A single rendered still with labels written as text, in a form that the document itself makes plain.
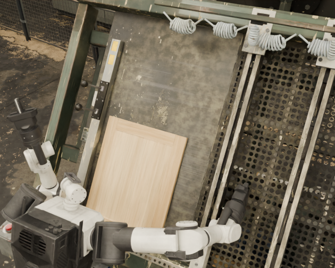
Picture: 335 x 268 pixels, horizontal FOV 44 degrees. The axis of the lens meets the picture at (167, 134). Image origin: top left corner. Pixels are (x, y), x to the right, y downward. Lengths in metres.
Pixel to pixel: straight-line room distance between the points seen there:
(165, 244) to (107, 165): 0.79
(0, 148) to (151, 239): 3.09
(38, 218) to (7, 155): 2.70
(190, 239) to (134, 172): 0.70
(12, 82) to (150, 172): 3.66
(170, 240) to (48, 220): 0.46
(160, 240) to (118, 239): 0.16
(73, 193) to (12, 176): 2.45
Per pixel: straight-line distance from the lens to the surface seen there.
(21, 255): 1.67
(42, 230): 1.56
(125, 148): 2.11
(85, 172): 2.20
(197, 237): 1.50
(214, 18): 1.95
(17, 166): 4.12
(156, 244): 1.49
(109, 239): 1.56
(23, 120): 1.83
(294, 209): 1.83
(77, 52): 2.30
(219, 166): 1.87
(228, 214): 1.71
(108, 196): 2.16
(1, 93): 5.30
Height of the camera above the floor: 2.56
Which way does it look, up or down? 38 degrees down
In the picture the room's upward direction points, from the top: 2 degrees counter-clockwise
